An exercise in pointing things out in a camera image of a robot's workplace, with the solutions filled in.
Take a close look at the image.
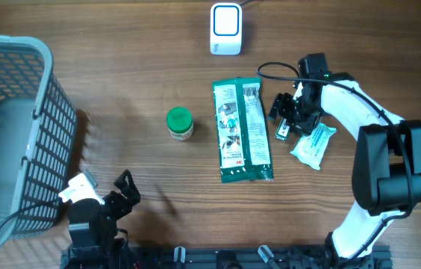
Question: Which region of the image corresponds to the green white small box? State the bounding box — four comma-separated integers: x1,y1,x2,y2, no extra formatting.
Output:
275,118,290,142

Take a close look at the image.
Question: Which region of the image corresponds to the teal wet wipes packet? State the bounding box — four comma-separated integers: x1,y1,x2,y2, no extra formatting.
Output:
290,123,337,170

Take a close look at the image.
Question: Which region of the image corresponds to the green 3M gloves packet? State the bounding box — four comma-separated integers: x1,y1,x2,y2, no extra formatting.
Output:
212,77,274,184

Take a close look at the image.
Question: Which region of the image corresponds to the green lid jar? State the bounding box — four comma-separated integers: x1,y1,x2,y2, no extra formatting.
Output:
166,107,194,140

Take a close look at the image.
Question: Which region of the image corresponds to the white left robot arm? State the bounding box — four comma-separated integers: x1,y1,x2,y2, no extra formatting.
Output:
59,170,141,269

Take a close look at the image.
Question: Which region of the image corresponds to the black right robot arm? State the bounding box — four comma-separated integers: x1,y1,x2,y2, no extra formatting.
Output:
258,53,421,268

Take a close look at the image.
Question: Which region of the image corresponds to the white barcode scanner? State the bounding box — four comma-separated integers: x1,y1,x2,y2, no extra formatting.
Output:
210,2,243,55

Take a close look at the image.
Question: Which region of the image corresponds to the grey plastic mesh basket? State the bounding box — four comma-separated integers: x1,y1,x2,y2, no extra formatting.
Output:
0,35,78,246

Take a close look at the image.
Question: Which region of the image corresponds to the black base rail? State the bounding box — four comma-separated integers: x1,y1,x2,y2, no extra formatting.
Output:
60,245,393,269

